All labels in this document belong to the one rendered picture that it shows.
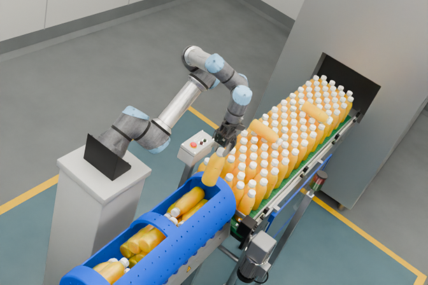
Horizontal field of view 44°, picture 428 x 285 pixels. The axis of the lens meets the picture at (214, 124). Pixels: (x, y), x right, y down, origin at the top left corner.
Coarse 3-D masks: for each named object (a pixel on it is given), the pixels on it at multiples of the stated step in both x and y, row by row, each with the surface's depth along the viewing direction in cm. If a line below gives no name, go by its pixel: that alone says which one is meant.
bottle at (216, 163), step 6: (210, 156) 239; (216, 156) 235; (222, 156) 234; (210, 162) 236; (216, 162) 235; (222, 162) 236; (210, 168) 238; (216, 168) 236; (204, 174) 242; (210, 174) 239; (216, 174) 239; (204, 180) 243; (210, 180) 241; (216, 180) 243
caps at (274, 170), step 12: (324, 84) 382; (300, 96) 359; (276, 108) 338; (300, 108) 348; (336, 108) 363; (300, 120) 337; (312, 120) 339; (252, 132) 313; (276, 132) 320; (312, 132) 329; (252, 144) 303; (264, 144) 306; (276, 144) 309; (288, 144) 312; (252, 156) 295; (264, 156) 298; (276, 156) 303; (276, 168) 293
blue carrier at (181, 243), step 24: (216, 192) 261; (144, 216) 229; (192, 216) 233; (216, 216) 243; (120, 240) 232; (168, 240) 220; (192, 240) 230; (96, 264) 222; (144, 264) 208; (168, 264) 217
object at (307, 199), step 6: (306, 198) 286; (300, 204) 290; (306, 204) 287; (300, 210) 291; (294, 216) 295; (300, 216) 293; (294, 222) 297; (288, 228) 302; (294, 228) 303; (288, 234) 303; (282, 240) 308; (276, 246) 312; (282, 246) 310; (276, 252) 314; (270, 258) 319; (276, 258) 320; (264, 276) 328
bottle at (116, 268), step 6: (108, 264) 208; (114, 264) 207; (120, 264) 208; (102, 270) 204; (108, 270) 204; (114, 270) 204; (120, 270) 206; (108, 276) 202; (114, 276) 203; (120, 276) 207; (114, 282) 205
